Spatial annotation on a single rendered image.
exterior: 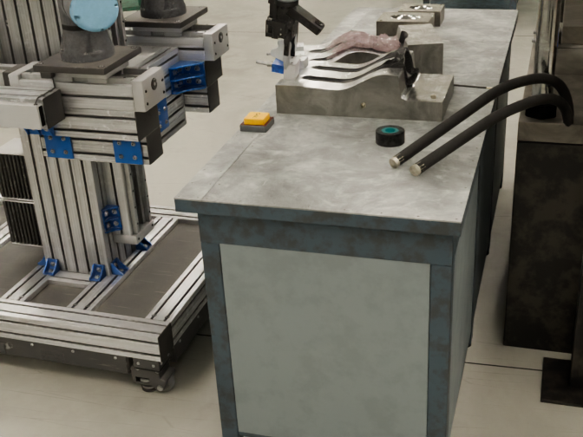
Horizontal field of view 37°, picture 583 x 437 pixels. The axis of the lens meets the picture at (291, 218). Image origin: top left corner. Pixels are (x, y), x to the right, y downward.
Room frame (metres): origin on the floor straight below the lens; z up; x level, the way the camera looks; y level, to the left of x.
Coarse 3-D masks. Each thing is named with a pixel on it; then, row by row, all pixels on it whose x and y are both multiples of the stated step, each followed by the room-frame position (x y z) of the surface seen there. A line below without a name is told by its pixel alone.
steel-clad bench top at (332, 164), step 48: (480, 48) 3.09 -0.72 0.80; (240, 144) 2.27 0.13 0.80; (288, 144) 2.25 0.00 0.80; (336, 144) 2.23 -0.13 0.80; (432, 144) 2.19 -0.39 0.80; (480, 144) 2.17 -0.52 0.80; (192, 192) 1.96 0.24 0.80; (240, 192) 1.95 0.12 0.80; (288, 192) 1.93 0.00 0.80; (336, 192) 1.91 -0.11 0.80; (384, 192) 1.90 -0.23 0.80; (432, 192) 1.88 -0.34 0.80
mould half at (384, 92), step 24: (312, 72) 2.62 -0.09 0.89; (336, 72) 2.62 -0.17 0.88; (360, 72) 2.58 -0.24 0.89; (384, 72) 2.43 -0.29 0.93; (288, 96) 2.50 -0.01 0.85; (312, 96) 2.48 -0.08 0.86; (336, 96) 2.45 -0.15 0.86; (360, 96) 2.43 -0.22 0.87; (384, 96) 2.41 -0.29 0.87; (408, 96) 2.42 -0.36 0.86; (432, 120) 2.37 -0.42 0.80
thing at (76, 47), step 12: (72, 36) 2.36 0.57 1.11; (84, 36) 2.36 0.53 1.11; (96, 36) 2.37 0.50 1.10; (108, 36) 2.42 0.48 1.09; (60, 48) 2.41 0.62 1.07; (72, 48) 2.35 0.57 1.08; (84, 48) 2.35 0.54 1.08; (96, 48) 2.36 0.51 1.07; (108, 48) 2.39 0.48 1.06; (72, 60) 2.35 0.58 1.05; (84, 60) 2.34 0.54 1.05; (96, 60) 2.35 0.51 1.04
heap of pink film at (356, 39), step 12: (348, 36) 2.95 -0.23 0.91; (360, 36) 2.85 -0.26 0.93; (372, 36) 2.95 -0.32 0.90; (384, 36) 2.94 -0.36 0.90; (396, 36) 2.94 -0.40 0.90; (336, 48) 2.87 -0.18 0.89; (348, 48) 2.84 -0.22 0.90; (360, 48) 2.83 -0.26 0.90; (372, 48) 2.83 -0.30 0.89; (384, 48) 2.85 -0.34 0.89; (396, 48) 2.86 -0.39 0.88
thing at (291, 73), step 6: (258, 60) 2.61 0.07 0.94; (276, 60) 2.59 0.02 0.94; (294, 60) 2.57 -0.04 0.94; (276, 66) 2.57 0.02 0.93; (282, 66) 2.56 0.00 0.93; (288, 66) 2.55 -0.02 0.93; (294, 66) 2.54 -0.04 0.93; (276, 72) 2.57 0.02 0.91; (282, 72) 2.57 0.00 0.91; (288, 72) 2.55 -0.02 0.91; (294, 72) 2.55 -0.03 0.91; (288, 78) 2.56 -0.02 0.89; (294, 78) 2.55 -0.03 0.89
